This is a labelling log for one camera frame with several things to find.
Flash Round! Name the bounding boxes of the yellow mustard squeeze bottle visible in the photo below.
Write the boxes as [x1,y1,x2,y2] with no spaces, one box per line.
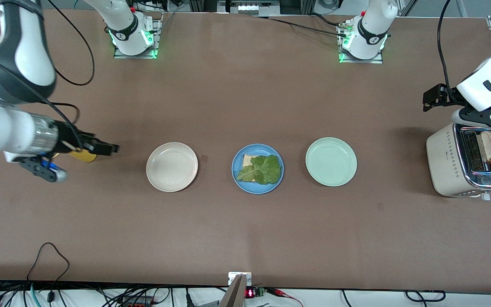
[66,148,98,163]

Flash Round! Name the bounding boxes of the toasted bread slice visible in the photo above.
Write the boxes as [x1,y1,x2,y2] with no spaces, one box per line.
[243,154,267,182]
[480,131,491,165]

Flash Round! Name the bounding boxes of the green lettuce leaf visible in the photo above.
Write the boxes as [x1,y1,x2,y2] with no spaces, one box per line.
[236,155,282,185]

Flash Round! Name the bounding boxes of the beige plate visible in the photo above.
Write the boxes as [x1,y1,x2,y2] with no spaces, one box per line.
[146,142,199,193]

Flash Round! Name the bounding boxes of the pale green plate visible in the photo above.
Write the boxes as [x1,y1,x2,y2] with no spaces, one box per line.
[305,137,358,187]

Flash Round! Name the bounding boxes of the blue plate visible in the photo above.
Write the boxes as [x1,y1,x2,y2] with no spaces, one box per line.
[231,144,285,195]

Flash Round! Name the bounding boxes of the cream and chrome toaster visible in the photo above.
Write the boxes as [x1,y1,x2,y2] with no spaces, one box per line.
[426,123,491,201]

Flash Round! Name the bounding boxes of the lit power unit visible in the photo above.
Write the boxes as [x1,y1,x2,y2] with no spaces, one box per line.
[217,0,281,16]

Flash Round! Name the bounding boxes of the red clip lead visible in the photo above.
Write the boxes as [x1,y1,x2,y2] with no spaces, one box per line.
[266,287,305,307]

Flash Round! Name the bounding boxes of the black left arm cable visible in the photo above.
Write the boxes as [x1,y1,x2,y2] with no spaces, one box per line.
[436,0,459,105]

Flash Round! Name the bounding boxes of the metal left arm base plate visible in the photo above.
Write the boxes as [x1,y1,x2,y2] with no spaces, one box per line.
[337,21,384,64]

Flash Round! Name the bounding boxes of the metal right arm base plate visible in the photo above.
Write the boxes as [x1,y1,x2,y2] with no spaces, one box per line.
[113,12,163,59]

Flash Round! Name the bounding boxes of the black looped cable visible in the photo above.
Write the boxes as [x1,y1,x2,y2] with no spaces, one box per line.
[26,242,70,299]

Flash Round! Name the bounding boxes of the black cable across table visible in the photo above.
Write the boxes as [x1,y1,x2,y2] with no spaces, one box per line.
[252,13,350,37]

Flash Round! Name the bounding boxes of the teal cable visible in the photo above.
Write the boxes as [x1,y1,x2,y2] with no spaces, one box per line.
[29,282,42,307]

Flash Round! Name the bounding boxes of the white metal clamp bracket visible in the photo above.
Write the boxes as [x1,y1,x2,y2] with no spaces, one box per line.
[228,272,252,286]

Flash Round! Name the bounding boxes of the black flat loop cable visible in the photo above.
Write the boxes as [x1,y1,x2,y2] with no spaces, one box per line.
[404,290,446,302]

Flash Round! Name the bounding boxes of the grey metal camera pole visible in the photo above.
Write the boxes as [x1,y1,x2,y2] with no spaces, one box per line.
[219,274,248,307]

